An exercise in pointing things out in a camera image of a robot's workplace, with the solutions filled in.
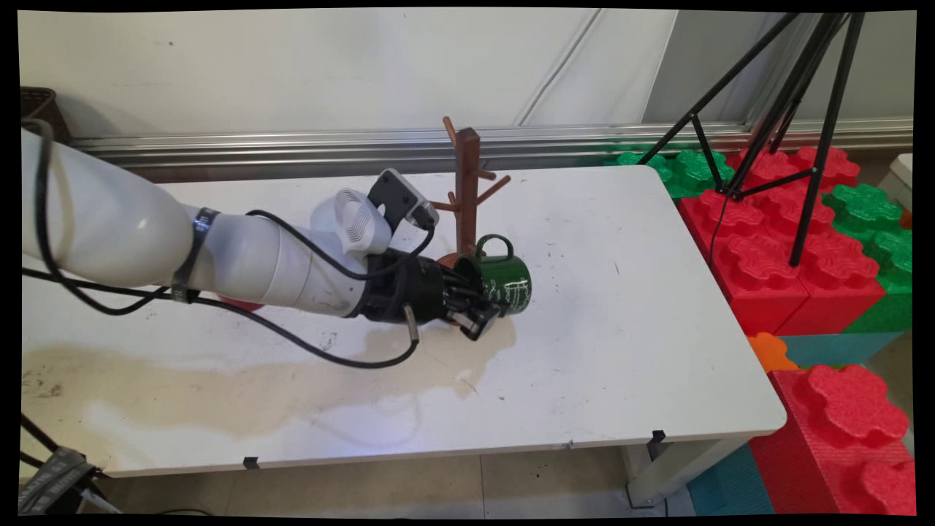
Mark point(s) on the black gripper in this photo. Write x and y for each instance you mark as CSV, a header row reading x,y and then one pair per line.
x,y
405,288

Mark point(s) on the green enamel mug white print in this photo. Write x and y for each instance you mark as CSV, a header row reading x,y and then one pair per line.
x,y
508,281

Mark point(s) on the brown wooden mug tree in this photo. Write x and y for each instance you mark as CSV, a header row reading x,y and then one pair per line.
x,y
467,190

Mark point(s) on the red mug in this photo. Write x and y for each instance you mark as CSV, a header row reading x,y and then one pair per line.
x,y
241,304

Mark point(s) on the green foam block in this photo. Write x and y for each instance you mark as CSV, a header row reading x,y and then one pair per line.
x,y
869,212
694,172

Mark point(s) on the white table leg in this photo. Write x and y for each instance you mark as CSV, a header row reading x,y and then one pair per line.
x,y
679,467

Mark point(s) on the large red foam block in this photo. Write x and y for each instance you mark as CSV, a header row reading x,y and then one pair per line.
x,y
760,292

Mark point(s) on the orange foam block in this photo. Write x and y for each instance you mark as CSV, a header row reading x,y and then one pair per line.
x,y
771,352

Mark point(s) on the teal foam block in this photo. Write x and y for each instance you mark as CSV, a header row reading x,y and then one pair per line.
x,y
730,486

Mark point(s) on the black tripod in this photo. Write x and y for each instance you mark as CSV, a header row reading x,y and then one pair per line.
x,y
826,146

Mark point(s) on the white box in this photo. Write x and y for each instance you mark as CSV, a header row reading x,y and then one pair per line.
x,y
902,179

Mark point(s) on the dark brown woven basket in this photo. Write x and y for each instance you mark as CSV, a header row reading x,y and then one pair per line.
x,y
44,109

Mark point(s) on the grey wrist camera black bracket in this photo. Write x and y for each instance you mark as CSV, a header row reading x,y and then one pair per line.
x,y
398,197

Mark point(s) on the aluminium wall rail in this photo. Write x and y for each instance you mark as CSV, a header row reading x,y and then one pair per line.
x,y
292,146

